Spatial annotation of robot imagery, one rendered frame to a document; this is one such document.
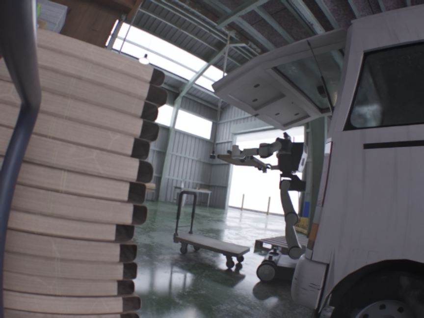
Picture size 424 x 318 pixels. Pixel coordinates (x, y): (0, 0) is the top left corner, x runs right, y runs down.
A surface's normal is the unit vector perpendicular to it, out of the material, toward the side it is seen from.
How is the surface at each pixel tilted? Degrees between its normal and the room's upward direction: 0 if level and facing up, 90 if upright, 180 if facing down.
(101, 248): 90
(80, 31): 90
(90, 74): 90
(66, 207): 90
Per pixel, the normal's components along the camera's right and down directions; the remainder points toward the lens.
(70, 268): 0.62, -0.04
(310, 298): -0.77, -0.10
